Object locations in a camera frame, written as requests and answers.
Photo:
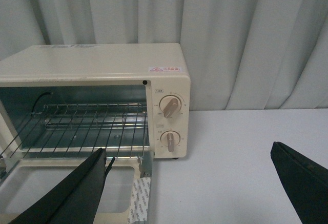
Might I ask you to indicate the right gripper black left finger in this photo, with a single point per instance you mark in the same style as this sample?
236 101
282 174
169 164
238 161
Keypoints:
75 199

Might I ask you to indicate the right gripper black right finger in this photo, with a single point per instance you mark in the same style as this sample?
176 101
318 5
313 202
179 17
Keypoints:
304 181

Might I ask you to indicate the cream oven door with window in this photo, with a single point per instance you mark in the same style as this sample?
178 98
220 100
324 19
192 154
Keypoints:
26 181

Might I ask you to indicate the cream Toshiba toaster oven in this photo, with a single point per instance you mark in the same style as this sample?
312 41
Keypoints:
111 73

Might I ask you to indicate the white printed tape strip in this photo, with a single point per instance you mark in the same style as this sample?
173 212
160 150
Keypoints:
139 202

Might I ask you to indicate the beige lower timer knob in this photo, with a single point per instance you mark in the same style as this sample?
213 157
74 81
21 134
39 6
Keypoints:
170 139

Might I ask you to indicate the beige upper temperature knob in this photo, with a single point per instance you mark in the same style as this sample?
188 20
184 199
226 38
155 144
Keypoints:
170 105

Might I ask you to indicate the grey-white curtain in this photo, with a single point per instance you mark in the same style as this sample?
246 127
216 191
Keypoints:
241 54

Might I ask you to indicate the metal wire oven rack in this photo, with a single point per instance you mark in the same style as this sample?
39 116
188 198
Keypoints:
76 131

